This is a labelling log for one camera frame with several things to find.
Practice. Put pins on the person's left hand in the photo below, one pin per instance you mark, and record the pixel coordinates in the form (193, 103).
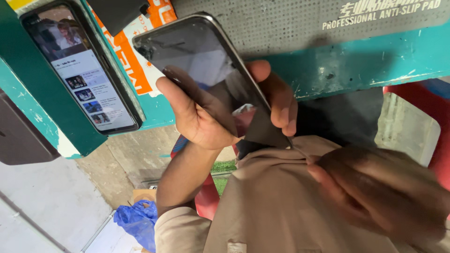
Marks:
(197, 126)

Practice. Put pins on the dark smartphone with screen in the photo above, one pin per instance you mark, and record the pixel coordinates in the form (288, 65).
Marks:
(204, 66)

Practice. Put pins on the black smartphone with lit screen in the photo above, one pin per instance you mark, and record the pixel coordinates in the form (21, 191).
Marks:
(81, 66)

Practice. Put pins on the person's right fingers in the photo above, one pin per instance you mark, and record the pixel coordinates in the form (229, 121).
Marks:
(337, 175)

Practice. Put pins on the thin metal pry tool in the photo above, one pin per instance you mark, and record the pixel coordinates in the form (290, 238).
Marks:
(300, 151)

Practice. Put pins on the blue plastic bag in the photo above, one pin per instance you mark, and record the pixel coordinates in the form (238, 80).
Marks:
(139, 221)

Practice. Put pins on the person's beige shirt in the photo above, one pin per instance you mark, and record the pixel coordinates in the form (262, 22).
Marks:
(274, 210)

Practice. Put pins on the person's right hand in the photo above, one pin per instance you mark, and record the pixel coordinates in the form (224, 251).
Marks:
(379, 189)

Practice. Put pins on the red plastic chair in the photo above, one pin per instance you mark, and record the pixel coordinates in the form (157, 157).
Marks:
(439, 116)

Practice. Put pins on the black flat object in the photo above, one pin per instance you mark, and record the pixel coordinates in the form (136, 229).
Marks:
(116, 14)

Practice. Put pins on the orange and white sticker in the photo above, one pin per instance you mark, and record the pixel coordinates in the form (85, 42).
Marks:
(128, 56)

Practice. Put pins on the red plastic stool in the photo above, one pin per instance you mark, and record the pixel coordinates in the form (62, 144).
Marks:
(207, 200)

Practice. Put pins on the yellow label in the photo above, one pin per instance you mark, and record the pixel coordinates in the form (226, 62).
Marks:
(17, 3)

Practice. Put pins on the dark grey plastic case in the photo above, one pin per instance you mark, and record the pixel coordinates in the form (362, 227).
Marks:
(21, 137)

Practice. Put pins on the brown cardboard piece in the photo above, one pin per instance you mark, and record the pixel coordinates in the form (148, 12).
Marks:
(142, 195)

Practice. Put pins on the grey perforated anti-slip pad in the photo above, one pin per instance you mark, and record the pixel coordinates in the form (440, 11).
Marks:
(298, 24)

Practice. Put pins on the green grass mat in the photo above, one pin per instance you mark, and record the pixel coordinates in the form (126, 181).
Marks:
(221, 175)

